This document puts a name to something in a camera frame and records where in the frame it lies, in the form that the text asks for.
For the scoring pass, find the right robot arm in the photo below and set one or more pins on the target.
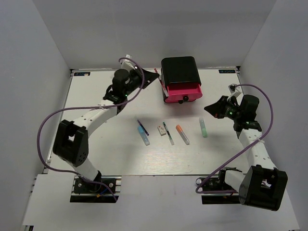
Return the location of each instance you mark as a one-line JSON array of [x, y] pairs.
[[263, 185]]

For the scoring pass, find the green cap glue stick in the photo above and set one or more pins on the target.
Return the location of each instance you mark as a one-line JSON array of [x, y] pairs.
[[203, 128]]

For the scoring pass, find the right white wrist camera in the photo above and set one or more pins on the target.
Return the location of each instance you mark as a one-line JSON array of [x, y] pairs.
[[234, 90]]

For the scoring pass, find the pink top drawer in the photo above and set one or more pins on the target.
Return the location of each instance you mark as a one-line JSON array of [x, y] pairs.
[[183, 92]]

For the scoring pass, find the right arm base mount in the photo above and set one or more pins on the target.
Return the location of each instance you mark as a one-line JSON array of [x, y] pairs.
[[218, 192]]

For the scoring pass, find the green pen refill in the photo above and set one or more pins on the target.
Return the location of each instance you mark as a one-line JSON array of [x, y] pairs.
[[168, 133]]

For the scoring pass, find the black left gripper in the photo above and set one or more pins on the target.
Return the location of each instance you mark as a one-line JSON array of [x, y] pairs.
[[149, 77]]

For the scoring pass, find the right dark table label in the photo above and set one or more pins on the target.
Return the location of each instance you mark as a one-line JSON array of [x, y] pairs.
[[226, 71]]

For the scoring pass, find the red pen refill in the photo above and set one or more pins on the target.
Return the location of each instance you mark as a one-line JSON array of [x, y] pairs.
[[162, 84]]

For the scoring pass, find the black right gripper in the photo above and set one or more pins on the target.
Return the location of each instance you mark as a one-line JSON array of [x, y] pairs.
[[216, 109]]

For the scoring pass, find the blue cap glue stick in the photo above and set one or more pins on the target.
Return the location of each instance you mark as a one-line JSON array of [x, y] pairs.
[[143, 136]]

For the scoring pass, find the dark table label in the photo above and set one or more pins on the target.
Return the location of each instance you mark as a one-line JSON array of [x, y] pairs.
[[81, 73], [226, 71]]

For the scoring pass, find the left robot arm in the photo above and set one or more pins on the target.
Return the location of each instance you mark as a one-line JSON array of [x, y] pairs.
[[72, 138]]

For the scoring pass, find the small white eraser box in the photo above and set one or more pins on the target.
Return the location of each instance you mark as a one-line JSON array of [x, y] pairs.
[[161, 130]]

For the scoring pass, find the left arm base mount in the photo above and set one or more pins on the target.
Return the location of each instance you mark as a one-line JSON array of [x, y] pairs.
[[83, 192]]

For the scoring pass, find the left dark table label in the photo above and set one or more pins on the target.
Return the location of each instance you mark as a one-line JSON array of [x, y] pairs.
[[81, 73]]

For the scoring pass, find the black drawer cabinet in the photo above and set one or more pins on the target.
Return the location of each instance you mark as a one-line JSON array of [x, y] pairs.
[[179, 70]]

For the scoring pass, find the orange cap glue stick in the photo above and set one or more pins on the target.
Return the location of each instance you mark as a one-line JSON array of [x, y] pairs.
[[182, 134]]

